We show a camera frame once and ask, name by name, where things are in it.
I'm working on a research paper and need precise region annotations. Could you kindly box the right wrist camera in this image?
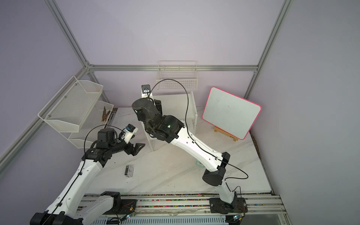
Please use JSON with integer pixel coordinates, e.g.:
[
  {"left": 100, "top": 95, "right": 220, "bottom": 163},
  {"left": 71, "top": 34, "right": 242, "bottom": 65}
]
[{"left": 141, "top": 84, "right": 153, "bottom": 98}]

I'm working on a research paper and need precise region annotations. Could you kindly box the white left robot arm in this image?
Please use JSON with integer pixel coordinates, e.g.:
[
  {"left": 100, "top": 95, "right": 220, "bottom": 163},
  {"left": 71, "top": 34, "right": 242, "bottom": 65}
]
[{"left": 30, "top": 124, "right": 145, "bottom": 225}]

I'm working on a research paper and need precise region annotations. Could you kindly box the white mesh upper bin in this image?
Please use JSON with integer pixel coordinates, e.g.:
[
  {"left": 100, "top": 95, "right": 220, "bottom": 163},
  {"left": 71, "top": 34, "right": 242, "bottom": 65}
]
[{"left": 37, "top": 77, "right": 103, "bottom": 133}]

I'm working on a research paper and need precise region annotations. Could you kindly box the white mesh lower bin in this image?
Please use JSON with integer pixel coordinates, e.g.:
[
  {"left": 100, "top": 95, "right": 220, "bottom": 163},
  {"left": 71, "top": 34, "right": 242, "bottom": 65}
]
[{"left": 67, "top": 101, "right": 113, "bottom": 149}]

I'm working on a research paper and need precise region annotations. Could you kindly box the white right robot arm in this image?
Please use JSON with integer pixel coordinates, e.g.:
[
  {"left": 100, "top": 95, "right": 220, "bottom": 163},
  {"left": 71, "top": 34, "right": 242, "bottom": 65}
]
[{"left": 132, "top": 98, "right": 236, "bottom": 205}]

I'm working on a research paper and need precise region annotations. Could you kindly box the pink-rimmed whiteboard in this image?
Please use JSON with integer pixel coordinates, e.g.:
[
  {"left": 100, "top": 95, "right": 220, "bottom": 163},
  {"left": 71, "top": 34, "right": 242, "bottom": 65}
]
[{"left": 202, "top": 87, "right": 262, "bottom": 140}]

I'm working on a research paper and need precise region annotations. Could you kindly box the white wire wall basket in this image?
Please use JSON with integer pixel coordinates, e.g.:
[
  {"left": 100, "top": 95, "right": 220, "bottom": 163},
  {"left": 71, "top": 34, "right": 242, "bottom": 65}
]
[{"left": 156, "top": 61, "right": 198, "bottom": 90}]

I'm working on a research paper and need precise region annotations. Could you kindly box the white two-tier shelf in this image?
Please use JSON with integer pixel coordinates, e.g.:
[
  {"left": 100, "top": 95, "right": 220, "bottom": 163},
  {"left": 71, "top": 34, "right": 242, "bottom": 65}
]
[{"left": 153, "top": 91, "right": 198, "bottom": 134}]

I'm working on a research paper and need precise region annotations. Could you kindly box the white mesh bin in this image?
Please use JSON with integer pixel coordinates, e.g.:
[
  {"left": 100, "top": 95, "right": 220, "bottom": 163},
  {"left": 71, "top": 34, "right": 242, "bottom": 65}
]
[
  {"left": 67, "top": 101, "right": 113, "bottom": 149},
  {"left": 37, "top": 77, "right": 103, "bottom": 133}
]

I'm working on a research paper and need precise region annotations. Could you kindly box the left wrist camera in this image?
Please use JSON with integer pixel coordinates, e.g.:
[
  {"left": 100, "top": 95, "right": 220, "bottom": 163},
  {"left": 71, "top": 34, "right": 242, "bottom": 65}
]
[{"left": 119, "top": 124, "right": 138, "bottom": 144}]

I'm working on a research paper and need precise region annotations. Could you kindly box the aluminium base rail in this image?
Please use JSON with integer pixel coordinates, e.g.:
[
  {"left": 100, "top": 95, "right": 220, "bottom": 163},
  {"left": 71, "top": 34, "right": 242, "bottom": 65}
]
[{"left": 75, "top": 192, "right": 287, "bottom": 225}]

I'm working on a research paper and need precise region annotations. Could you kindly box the aluminium frame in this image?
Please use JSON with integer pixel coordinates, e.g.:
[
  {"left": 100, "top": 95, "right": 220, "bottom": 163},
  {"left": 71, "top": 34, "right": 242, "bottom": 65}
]
[{"left": 1, "top": 1, "right": 293, "bottom": 177}]

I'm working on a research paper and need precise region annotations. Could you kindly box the mint square alarm clock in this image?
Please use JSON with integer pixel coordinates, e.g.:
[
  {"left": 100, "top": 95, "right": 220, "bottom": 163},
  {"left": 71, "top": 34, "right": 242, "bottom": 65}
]
[{"left": 196, "top": 160, "right": 204, "bottom": 168}]

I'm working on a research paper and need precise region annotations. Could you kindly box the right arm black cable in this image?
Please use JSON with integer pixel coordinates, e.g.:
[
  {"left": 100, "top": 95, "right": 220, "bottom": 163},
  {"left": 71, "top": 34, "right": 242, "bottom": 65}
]
[{"left": 146, "top": 78, "right": 249, "bottom": 197}]

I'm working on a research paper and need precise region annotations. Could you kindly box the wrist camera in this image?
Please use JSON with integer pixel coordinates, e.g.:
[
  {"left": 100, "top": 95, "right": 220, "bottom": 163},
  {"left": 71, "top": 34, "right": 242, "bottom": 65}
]
[
  {"left": 119, "top": 124, "right": 138, "bottom": 144},
  {"left": 141, "top": 84, "right": 153, "bottom": 98}
]

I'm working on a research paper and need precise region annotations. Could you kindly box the small clear grey box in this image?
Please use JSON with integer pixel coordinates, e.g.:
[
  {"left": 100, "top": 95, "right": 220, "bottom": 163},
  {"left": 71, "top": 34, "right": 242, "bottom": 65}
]
[{"left": 124, "top": 165, "right": 134, "bottom": 178}]

